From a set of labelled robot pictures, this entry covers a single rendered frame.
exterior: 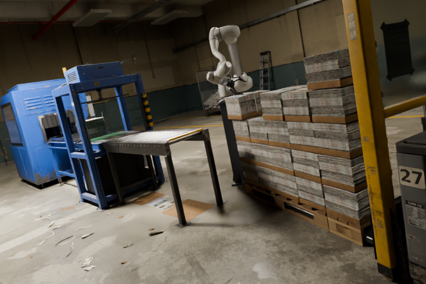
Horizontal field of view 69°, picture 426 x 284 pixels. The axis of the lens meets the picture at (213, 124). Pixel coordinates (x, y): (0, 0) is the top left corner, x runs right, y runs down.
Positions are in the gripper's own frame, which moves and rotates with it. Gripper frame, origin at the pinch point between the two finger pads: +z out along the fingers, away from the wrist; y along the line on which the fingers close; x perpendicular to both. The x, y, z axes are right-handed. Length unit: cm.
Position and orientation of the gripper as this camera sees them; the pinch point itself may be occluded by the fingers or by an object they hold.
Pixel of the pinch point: (243, 87)
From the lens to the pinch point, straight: 318.3
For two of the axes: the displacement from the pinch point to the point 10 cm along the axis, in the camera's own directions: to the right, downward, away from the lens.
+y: -2.2, 9.7, -0.6
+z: 8.7, 2.3, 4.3
